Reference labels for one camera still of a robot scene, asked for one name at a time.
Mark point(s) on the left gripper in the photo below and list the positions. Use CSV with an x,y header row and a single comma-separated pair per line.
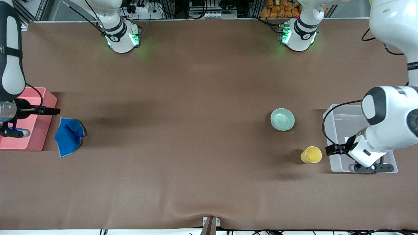
x,y
349,142

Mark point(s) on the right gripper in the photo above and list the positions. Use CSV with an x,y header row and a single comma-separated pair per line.
x,y
23,109

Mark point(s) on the yellow plastic cup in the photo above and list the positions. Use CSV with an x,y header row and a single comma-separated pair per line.
x,y
312,155

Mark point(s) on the blue microfibre cloth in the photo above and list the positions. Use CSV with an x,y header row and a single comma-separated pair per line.
x,y
68,137

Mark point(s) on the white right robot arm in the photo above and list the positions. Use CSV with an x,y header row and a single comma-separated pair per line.
x,y
120,36

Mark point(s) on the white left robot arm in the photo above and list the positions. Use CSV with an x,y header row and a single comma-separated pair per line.
x,y
392,114

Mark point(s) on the pale green bowl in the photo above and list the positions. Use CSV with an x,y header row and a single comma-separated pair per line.
x,y
282,119

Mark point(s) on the white paper label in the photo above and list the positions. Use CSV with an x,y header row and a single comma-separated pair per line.
x,y
347,139

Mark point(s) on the clear plastic bin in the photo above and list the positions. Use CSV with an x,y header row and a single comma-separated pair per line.
x,y
339,124

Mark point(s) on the pink plastic bin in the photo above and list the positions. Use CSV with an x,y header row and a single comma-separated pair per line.
x,y
29,130

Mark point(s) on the white power strip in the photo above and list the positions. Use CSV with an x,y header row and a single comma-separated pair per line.
x,y
143,9

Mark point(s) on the brown table cover mat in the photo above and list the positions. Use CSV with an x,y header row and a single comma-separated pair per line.
x,y
196,130

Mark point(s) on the orange snack bag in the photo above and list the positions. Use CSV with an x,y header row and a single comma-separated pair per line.
x,y
281,9

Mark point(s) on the aluminium frame profile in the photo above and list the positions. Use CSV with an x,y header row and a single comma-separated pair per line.
x,y
32,9

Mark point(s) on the metal table bracket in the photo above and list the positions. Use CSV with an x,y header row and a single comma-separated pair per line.
x,y
210,227

